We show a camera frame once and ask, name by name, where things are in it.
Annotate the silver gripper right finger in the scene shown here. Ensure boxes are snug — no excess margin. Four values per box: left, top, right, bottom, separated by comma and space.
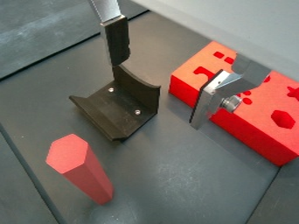
189, 54, 270, 129

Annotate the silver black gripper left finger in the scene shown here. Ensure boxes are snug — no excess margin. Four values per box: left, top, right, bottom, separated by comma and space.
88, 0, 130, 67

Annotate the red hexagon peg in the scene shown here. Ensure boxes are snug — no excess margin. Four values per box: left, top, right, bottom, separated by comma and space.
45, 134, 113, 205

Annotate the red shape board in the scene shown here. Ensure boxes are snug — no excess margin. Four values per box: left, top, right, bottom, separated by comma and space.
169, 41, 299, 166

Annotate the black curved holder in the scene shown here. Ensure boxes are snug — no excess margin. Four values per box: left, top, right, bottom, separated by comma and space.
69, 66, 160, 141

